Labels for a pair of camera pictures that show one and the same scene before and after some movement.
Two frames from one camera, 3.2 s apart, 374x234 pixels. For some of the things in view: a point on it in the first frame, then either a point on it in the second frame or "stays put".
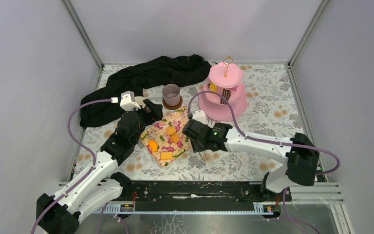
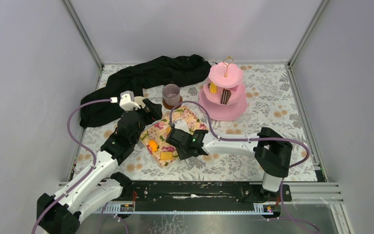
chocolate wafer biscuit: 226,93 stays put
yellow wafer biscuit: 213,87 stays put
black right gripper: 196,147 → 181,155
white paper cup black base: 140,100 stays put
